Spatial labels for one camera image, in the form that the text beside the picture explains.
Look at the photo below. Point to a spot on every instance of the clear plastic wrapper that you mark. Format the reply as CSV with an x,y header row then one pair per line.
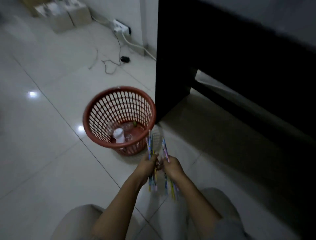
x,y
158,138

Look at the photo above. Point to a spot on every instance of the red plastic mesh wastebasket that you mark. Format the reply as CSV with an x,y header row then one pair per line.
x,y
119,118

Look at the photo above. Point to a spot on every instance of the person's left hand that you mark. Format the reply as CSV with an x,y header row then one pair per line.
x,y
145,166

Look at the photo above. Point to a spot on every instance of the person's left forearm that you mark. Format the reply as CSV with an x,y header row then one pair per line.
x,y
118,210

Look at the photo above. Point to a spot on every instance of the clear crumpled plastic bottle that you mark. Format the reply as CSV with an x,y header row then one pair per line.
x,y
127,127

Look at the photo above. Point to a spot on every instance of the bundle of colourful pencils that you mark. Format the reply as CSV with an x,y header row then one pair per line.
x,y
168,170
151,160

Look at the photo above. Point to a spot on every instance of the person's left fingers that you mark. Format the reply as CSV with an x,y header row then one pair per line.
x,y
154,160

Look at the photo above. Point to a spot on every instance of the person's right forearm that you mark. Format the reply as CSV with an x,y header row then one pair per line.
x,y
197,205

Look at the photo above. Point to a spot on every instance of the white power strip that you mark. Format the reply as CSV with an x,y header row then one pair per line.
x,y
121,26

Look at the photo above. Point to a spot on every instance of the black power adapter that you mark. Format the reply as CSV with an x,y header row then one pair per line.
x,y
125,59

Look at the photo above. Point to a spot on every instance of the white plastic bottle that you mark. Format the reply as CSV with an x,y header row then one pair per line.
x,y
119,135

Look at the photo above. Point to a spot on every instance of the cardboard box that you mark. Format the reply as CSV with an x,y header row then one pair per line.
x,y
54,16
78,11

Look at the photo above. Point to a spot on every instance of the person's right fingers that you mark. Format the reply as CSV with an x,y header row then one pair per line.
x,y
164,163

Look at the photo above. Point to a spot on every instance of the person's beige trousers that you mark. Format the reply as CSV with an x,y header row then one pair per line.
x,y
158,222

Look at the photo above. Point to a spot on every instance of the black wooden desk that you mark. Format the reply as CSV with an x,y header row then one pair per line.
x,y
237,61

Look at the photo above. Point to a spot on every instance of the person's right hand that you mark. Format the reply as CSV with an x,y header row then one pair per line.
x,y
172,168

